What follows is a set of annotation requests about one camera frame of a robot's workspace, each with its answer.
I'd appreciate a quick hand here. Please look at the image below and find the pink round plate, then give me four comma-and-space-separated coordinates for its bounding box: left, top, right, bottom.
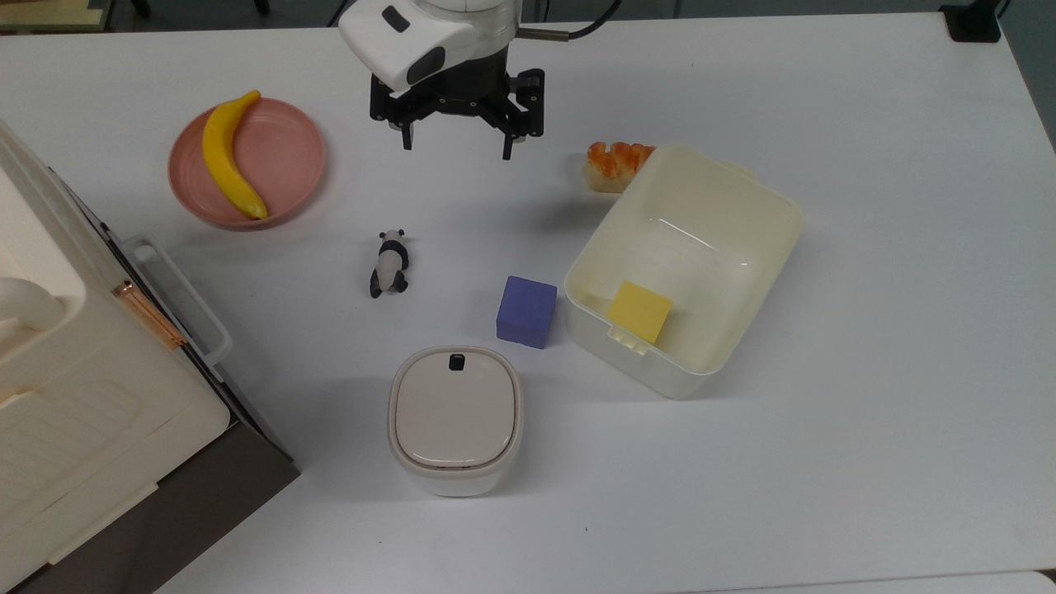
167, 97, 327, 231

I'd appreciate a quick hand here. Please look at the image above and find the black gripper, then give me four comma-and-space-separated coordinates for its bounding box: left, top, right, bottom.
368, 51, 546, 163

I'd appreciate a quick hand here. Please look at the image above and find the yellow cube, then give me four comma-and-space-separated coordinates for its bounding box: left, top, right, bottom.
607, 280, 674, 346

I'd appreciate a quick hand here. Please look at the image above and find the yellow banana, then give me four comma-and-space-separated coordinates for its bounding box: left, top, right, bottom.
202, 89, 270, 221

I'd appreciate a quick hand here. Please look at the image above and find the black table clamp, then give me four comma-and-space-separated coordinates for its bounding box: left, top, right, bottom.
939, 0, 1011, 44

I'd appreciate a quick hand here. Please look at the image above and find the small panda figurine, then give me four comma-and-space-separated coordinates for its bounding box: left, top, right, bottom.
369, 229, 411, 299

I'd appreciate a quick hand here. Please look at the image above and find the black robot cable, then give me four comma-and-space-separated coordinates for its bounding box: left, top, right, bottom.
516, 0, 621, 43

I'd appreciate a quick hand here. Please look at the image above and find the cream appliance with dark base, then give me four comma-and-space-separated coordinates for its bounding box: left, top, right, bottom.
0, 120, 302, 594

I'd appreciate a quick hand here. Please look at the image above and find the white lidded square container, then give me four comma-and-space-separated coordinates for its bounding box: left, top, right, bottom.
387, 346, 526, 498

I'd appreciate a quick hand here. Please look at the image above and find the purple cube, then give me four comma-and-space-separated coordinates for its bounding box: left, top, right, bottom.
496, 276, 559, 351

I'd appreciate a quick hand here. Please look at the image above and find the rose gold bar handle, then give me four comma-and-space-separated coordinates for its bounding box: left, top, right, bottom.
112, 280, 187, 351

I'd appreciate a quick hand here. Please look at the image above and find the cream rectangular plastic box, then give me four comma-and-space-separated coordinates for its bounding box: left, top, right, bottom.
563, 144, 806, 401

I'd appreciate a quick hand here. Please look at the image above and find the orange topped bread piece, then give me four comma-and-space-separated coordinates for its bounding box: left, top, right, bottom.
583, 141, 658, 195

